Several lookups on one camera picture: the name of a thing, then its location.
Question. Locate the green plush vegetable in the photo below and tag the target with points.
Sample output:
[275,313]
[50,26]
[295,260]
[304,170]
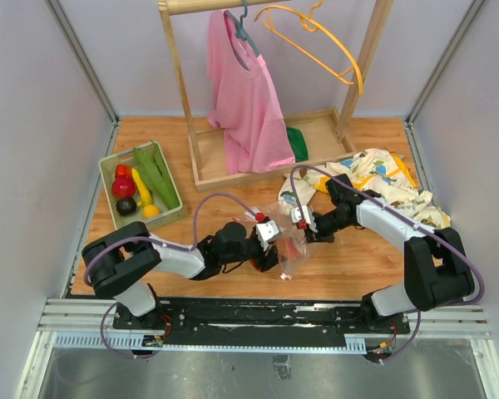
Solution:
[156,175]

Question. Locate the cartoon print children's garment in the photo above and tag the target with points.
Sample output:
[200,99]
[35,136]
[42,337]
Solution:
[371,169]

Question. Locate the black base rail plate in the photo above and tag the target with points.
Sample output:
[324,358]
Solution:
[185,313]

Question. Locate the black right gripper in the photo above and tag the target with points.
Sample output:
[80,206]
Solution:
[319,236]

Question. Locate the yellow plush banana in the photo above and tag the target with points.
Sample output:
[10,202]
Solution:
[144,193]

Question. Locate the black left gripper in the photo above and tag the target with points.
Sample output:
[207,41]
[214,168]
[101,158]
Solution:
[265,263]

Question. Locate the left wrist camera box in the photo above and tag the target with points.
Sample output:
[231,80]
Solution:
[266,230]

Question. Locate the yellow plush fruit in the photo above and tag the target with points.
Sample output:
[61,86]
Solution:
[150,211]

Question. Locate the wooden clothes rack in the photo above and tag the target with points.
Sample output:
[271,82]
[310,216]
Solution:
[327,138]

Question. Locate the red plush fruit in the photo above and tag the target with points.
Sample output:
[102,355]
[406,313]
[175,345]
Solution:
[123,187]

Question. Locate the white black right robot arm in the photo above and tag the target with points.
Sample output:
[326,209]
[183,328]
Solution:
[436,272]

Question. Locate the dark purple plush fruit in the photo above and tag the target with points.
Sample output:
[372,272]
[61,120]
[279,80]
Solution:
[126,206]

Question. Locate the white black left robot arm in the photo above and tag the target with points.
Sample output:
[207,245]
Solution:
[117,263]

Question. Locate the clear zip top bag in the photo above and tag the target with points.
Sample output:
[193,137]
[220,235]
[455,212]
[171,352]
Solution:
[279,212]

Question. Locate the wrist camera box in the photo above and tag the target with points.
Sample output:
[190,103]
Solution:
[303,218]
[266,230]

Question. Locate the red orange plush pepper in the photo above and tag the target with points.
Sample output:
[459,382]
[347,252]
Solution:
[123,171]

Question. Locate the grey clothes hanger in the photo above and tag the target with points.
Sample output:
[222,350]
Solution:
[242,35]

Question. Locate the light green plastic basket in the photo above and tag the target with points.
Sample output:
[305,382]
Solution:
[107,167]

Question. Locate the green cloth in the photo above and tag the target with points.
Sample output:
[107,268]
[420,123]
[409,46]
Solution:
[298,144]

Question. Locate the pink t-shirt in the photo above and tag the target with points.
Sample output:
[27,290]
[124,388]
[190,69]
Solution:
[244,104]

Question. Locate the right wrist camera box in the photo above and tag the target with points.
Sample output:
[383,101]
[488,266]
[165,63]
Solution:
[303,218]

